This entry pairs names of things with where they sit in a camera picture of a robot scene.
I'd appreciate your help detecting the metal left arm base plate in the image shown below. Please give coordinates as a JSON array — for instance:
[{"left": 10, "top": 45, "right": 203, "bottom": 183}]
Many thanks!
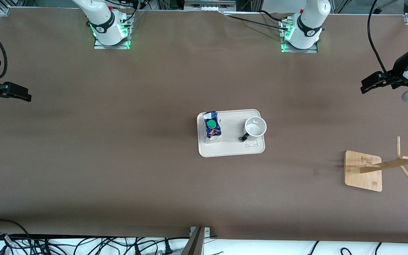
[{"left": 280, "top": 19, "right": 319, "bottom": 54}]

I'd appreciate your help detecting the white smiley cup black handle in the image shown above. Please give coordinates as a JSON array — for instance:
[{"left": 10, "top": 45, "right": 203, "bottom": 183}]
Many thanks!
[{"left": 239, "top": 116, "right": 267, "bottom": 142}]

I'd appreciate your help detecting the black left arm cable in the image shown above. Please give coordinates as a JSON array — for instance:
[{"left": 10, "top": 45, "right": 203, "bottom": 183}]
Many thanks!
[{"left": 367, "top": 0, "right": 403, "bottom": 87}]

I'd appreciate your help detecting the white power strip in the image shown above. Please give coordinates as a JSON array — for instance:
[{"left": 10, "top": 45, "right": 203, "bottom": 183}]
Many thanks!
[{"left": 184, "top": 0, "right": 237, "bottom": 10}]

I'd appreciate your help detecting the wooden cup rack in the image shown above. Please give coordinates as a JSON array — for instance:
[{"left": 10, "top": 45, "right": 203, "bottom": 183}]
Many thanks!
[{"left": 344, "top": 136, "right": 408, "bottom": 192}]

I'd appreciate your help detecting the black cable tangle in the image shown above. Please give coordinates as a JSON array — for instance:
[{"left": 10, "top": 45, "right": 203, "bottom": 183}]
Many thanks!
[{"left": 0, "top": 232, "right": 191, "bottom": 255}]

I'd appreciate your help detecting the cream rabbit print tray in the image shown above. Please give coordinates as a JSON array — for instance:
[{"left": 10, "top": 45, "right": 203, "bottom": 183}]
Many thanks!
[{"left": 197, "top": 109, "right": 265, "bottom": 158}]

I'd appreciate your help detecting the black arched floor cable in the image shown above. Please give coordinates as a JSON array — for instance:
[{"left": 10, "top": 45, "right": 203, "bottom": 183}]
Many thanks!
[{"left": 0, "top": 219, "right": 32, "bottom": 245}]

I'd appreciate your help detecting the grey aluminium strut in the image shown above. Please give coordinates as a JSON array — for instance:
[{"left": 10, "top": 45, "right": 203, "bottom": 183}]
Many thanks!
[{"left": 181, "top": 227, "right": 206, "bottom": 255}]

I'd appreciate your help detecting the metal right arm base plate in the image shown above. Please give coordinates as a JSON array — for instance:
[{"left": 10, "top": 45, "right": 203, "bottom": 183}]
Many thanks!
[{"left": 94, "top": 14, "right": 131, "bottom": 50}]

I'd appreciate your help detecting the metal strut bracket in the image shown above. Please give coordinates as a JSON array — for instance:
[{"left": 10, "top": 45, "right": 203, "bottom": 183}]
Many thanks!
[{"left": 189, "top": 226, "right": 211, "bottom": 237}]

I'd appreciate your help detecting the blue milk carton green cap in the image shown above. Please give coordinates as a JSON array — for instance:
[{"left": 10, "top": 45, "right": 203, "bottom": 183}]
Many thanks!
[{"left": 203, "top": 111, "right": 222, "bottom": 144}]

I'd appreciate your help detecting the long black table cable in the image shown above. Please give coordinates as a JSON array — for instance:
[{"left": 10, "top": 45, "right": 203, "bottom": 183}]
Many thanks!
[{"left": 225, "top": 15, "right": 290, "bottom": 32}]

